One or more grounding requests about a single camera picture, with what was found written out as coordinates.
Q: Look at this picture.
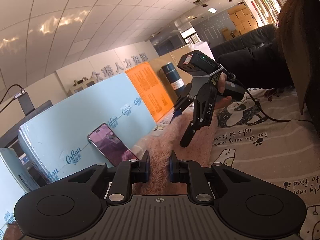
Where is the pink knitted sweater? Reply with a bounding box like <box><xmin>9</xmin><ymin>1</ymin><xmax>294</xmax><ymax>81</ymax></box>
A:
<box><xmin>132</xmin><ymin>112</ymin><xmax>218</xmax><ymax>196</ymax></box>

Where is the person in black clothes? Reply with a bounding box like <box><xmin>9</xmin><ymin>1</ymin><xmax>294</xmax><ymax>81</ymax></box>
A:
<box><xmin>218</xmin><ymin>0</ymin><xmax>319</xmax><ymax>122</ymax></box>

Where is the person right hand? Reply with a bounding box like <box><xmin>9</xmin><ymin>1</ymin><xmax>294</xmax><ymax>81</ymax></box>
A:
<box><xmin>214</xmin><ymin>73</ymin><xmax>232</xmax><ymax>111</ymax></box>

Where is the dark blue thermos bottle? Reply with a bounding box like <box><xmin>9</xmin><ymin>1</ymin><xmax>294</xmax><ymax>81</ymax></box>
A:
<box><xmin>161</xmin><ymin>62</ymin><xmax>185</xmax><ymax>96</ymax></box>

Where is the white paper bag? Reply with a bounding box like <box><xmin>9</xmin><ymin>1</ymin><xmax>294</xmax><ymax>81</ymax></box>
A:
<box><xmin>191</xmin><ymin>41</ymin><xmax>215</xmax><ymax>60</ymax></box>

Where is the orange paper sheet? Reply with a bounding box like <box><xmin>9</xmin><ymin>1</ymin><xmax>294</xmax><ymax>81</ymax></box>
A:
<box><xmin>125</xmin><ymin>62</ymin><xmax>174</xmax><ymax>122</ymax></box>

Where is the brown cardboard box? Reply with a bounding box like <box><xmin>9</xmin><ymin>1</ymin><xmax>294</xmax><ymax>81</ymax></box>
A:
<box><xmin>149</xmin><ymin>45</ymin><xmax>197</xmax><ymax>103</ymax></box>

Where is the black sofa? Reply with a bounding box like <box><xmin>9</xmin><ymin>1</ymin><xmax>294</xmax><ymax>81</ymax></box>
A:
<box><xmin>211</xmin><ymin>24</ymin><xmax>277</xmax><ymax>59</ymax></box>

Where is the left light blue carton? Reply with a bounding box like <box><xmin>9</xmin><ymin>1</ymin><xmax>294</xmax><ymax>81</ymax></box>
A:
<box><xmin>0</xmin><ymin>148</ymin><xmax>39</xmax><ymax>237</ymax></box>

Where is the light blue carton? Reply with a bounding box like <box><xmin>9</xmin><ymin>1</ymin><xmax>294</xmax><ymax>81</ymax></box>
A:
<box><xmin>0</xmin><ymin>148</ymin><xmax>39</xmax><ymax>237</ymax></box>
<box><xmin>18</xmin><ymin>73</ymin><xmax>156</xmax><ymax>183</ymax></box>

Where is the brown leather garment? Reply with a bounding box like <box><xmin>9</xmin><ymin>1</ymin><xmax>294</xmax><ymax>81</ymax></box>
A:
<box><xmin>3</xmin><ymin>222</ymin><xmax>23</xmax><ymax>240</ymax></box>

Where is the right light blue carton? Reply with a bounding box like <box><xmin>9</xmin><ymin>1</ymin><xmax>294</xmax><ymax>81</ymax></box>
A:
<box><xmin>18</xmin><ymin>73</ymin><xmax>156</xmax><ymax>183</ymax></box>

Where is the patterned beige bed sheet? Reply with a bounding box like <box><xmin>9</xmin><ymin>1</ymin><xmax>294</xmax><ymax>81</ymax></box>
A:
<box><xmin>133</xmin><ymin>88</ymin><xmax>319</xmax><ymax>239</ymax></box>

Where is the black smartphone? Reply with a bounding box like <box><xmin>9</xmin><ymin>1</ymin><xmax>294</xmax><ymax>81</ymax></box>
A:
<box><xmin>87</xmin><ymin>124</ymin><xmax>138</xmax><ymax>167</ymax></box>

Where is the black power adapter right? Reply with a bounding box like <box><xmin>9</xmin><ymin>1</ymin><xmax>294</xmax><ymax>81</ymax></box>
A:
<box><xmin>14</xmin><ymin>89</ymin><xmax>35</xmax><ymax>116</ymax></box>

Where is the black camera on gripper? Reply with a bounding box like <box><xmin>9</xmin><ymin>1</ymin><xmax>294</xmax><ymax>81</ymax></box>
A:
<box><xmin>177</xmin><ymin>50</ymin><xmax>223</xmax><ymax>76</ymax></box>

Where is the black cable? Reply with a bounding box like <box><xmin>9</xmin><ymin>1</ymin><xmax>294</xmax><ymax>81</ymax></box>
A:
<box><xmin>0</xmin><ymin>83</ymin><xmax>24</xmax><ymax>113</ymax></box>

